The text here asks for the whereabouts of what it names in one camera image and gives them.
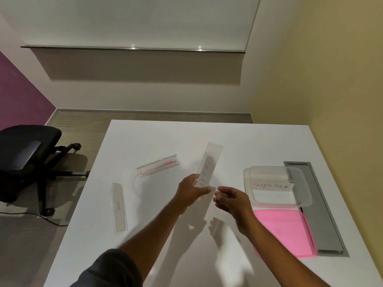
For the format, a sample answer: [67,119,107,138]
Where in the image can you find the person's right hand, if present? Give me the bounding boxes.
[213,186,255,235]

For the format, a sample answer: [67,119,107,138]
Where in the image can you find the person's left hand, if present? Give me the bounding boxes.
[173,174,212,215]

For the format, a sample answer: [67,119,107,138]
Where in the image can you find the clear plastic label holder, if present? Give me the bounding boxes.
[112,182,128,235]
[196,142,224,189]

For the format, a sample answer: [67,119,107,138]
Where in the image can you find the person's left forearm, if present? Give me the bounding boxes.
[117,205,193,287]

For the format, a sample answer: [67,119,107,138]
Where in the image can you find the person's right forearm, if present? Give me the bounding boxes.
[236,217,331,287]

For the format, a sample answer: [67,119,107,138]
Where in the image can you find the white handwritten paper strip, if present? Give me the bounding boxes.
[199,155,217,189]
[252,180,297,192]

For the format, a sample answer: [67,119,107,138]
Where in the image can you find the clear label holder red print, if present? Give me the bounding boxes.
[136,155,180,178]

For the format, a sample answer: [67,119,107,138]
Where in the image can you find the clear plastic container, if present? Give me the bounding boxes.
[243,166,313,211]

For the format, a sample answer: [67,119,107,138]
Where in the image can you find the flat clear plastic label holder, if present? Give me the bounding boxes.
[112,182,128,235]

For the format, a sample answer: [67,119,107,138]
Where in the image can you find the dark grey sleeve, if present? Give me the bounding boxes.
[70,249,143,287]

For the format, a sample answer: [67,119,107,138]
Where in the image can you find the black office chair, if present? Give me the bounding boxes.
[0,125,90,217]

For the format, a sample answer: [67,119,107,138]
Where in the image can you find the grey metal cable tray cover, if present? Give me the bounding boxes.
[283,161,349,257]

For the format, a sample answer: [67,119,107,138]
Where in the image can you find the black floor cable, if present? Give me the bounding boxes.
[0,210,70,227]

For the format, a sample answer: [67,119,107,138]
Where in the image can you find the white wall board with ledge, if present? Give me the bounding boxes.
[20,0,263,54]

